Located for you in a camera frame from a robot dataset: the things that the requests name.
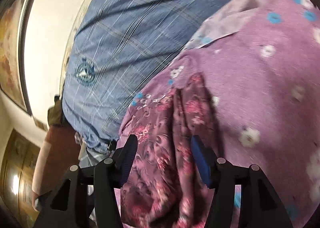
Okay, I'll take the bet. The brown headboard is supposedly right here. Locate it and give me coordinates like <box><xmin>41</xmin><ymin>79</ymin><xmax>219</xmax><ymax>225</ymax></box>
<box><xmin>32</xmin><ymin>125</ymin><xmax>80</xmax><ymax>212</ymax></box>

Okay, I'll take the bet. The wooden cabinet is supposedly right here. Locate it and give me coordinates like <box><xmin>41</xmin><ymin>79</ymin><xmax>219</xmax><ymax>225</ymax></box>
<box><xmin>1</xmin><ymin>130</ymin><xmax>40</xmax><ymax>227</ymax></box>

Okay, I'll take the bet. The olive green cloth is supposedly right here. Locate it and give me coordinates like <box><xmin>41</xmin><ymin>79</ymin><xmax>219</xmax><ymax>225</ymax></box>
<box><xmin>47</xmin><ymin>95</ymin><xmax>67</xmax><ymax>127</ymax></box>

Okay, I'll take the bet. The blue plaid quilt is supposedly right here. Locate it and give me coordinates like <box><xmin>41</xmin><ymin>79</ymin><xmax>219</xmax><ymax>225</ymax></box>
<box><xmin>62</xmin><ymin>0</ymin><xmax>231</xmax><ymax>154</ymax></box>

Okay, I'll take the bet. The dark purple floral garment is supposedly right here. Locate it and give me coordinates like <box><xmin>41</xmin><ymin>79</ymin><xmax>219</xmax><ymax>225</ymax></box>
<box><xmin>120</xmin><ymin>73</ymin><xmax>219</xmax><ymax>227</ymax></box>

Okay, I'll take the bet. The light purple flowered blanket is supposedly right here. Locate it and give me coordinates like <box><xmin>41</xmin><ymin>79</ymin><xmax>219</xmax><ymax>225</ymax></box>
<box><xmin>119</xmin><ymin>0</ymin><xmax>319</xmax><ymax>227</ymax></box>

